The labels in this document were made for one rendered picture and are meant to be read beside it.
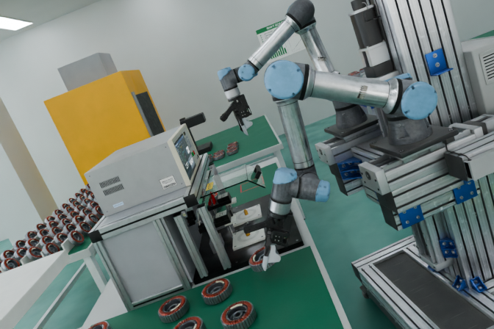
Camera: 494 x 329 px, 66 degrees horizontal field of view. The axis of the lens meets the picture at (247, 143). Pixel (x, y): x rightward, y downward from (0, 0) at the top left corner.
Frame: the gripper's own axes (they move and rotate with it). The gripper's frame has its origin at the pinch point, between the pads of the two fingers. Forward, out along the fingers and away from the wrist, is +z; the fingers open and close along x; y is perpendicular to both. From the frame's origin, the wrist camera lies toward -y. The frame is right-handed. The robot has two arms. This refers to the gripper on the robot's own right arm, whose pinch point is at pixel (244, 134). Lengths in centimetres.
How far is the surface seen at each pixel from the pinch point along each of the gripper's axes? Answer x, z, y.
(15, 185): 299, 5, -257
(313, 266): -74, 40, -1
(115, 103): 329, -43, -112
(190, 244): -52, 23, -41
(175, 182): -41, 0, -38
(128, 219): -52, 4, -58
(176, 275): -51, 33, -51
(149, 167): -40, -10, -45
